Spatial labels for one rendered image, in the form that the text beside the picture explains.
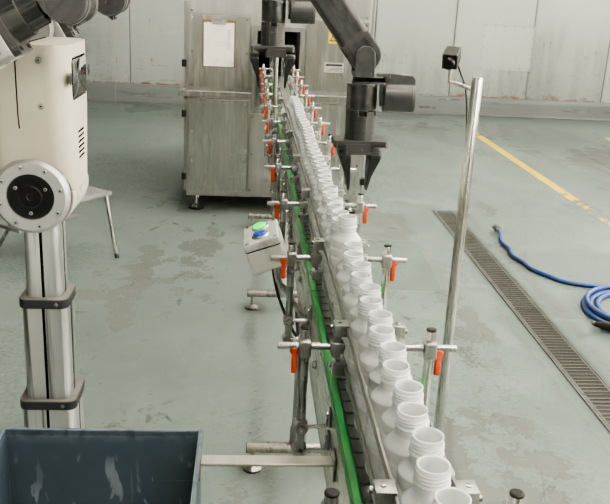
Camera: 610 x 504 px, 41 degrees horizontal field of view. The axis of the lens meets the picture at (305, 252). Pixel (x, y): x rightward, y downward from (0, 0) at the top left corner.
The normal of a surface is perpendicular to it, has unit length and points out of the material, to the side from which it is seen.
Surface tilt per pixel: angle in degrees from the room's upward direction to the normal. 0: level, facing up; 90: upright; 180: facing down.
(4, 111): 90
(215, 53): 89
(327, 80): 90
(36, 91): 90
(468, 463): 0
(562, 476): 0
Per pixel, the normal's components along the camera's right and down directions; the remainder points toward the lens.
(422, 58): 0.07, 0.31
